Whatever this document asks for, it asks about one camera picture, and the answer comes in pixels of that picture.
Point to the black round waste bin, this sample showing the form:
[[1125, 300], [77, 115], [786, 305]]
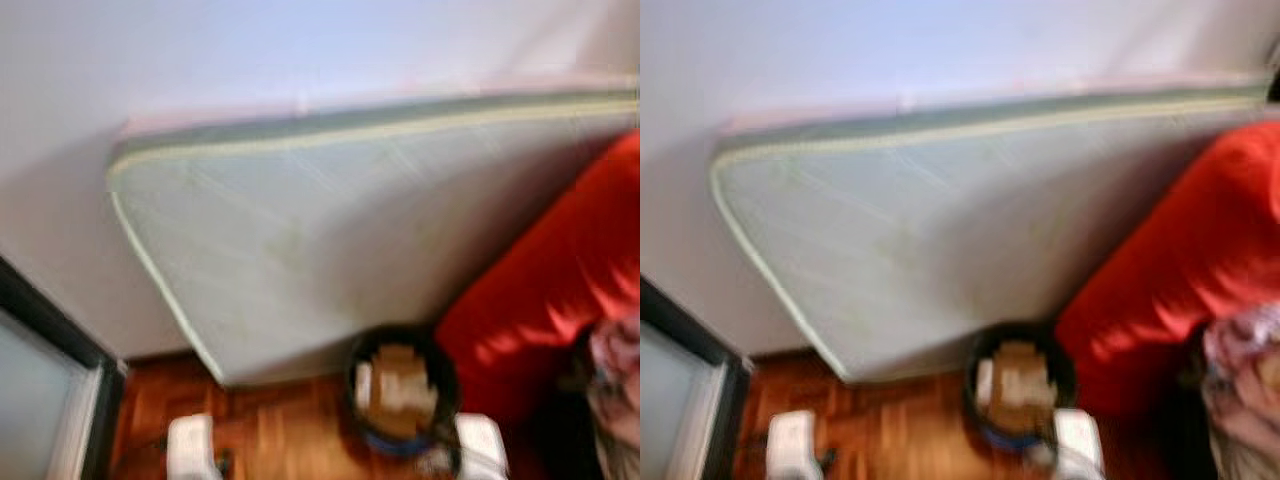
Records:
[[1068, 385], [452, 385]]

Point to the pink cartoon print blanket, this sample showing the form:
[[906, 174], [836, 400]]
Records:
[[615, 350], [1240, 350]]

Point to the black framed glass panel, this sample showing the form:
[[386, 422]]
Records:
[[40, 400], [675, 400]]

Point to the brown cardboard piece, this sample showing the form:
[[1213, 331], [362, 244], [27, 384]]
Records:
[[400, 390], [1018, 385]]

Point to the red pillow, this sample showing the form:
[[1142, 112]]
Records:
[[550, 270], [1170, 260]]

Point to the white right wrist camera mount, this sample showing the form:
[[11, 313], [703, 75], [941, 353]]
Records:
[[1080, 445], [483, 445]]

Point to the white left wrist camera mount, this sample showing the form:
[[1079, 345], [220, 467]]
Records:
[[793, 445], [192, 445]]

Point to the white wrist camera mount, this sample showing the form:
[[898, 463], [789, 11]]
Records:
[[793, 445], [1080, 445], [483, 445], [192, 445]]

